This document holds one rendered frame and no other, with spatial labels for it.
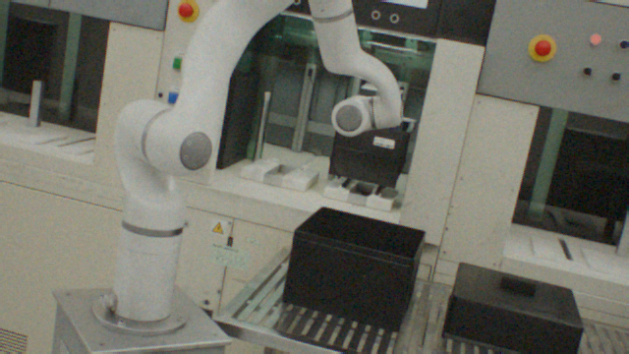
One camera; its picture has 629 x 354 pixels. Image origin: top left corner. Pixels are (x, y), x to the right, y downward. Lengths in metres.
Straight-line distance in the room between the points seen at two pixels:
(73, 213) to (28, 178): 0.18
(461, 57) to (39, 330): 1.55
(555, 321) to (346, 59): 0.73
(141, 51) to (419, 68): 0.91
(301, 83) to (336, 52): 1.34
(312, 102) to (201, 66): 1.58
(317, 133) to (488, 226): 1.12
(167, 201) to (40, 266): 1.11
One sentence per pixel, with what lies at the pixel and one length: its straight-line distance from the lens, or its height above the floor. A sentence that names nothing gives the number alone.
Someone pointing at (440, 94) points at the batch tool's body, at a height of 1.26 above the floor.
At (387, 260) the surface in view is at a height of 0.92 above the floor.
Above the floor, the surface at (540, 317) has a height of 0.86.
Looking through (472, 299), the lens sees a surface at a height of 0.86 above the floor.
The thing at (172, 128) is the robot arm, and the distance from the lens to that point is 1.35.
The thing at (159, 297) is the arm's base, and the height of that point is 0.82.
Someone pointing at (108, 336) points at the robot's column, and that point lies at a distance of 1.45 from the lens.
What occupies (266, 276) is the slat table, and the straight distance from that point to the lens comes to 1.85.
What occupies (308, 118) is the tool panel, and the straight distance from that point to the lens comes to 2.95.
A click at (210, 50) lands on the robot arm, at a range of 1.42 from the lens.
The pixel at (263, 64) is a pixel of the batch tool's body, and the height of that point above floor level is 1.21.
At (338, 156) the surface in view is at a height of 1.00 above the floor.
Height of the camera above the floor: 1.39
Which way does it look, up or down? 12 degrees down
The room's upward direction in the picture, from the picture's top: 11 degrees clockwise
